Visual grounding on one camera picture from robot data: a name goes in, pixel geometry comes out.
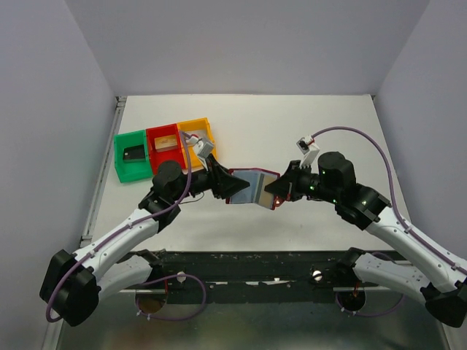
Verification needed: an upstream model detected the red leather card holder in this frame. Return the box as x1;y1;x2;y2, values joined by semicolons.
225;168;283;210

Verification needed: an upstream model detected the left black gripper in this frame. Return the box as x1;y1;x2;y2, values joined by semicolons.
171;153;250;202

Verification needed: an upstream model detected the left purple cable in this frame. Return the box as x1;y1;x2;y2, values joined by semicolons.
45;131;208;323

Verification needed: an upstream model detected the yellow plastic bin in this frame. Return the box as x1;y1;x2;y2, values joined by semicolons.
177;118;215;169

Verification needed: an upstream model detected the green plastic bin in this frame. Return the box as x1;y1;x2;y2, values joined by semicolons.
114;130;153;183

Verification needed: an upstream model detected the gold card stack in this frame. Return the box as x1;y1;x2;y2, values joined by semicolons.
154;135;178;152

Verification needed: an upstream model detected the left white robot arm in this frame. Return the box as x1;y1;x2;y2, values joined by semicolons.
39;155;250;326

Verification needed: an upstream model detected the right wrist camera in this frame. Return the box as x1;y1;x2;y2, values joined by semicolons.
296;135;320;168

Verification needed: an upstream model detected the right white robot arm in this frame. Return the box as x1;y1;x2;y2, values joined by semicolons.
265;152;466;328

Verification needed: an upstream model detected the red plastic bin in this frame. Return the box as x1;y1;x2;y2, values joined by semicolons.
146;124;185;175

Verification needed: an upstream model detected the black card stack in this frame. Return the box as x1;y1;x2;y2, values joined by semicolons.
122;144;146;163

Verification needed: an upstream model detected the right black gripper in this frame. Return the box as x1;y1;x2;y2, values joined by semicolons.
266;159;340;203

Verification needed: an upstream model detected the aluminium frame rail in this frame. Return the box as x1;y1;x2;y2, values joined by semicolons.
80;96;128;246

